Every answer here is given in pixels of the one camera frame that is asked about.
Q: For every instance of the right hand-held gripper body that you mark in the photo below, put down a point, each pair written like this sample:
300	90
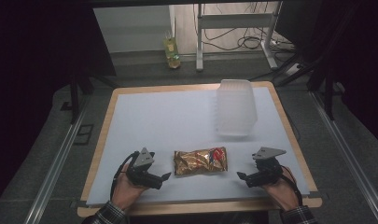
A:
264	169

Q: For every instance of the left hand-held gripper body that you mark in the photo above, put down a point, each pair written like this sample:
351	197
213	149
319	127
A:
142	169

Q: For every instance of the gold snack bag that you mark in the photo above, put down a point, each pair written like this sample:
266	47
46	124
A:
199	160

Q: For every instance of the translucent plastic container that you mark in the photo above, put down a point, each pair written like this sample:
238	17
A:
236	107

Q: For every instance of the person's right hand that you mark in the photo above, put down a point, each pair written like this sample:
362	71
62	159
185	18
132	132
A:
280	191

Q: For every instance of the person's left hand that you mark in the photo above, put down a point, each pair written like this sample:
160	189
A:
126	191

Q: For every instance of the white table mat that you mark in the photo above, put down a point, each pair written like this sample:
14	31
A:
189	137

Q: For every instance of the black metal stand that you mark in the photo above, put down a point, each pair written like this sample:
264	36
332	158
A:
325	77
76	90

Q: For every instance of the white power strip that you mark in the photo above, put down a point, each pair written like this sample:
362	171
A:
293	69

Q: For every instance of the yellow drink bottle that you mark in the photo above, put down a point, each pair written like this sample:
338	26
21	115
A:
171	51

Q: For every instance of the aluminium floor rail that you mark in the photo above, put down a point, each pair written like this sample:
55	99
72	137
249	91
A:
53	168
348	155

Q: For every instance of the white metal desk frame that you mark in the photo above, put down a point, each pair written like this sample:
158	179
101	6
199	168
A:
236	34

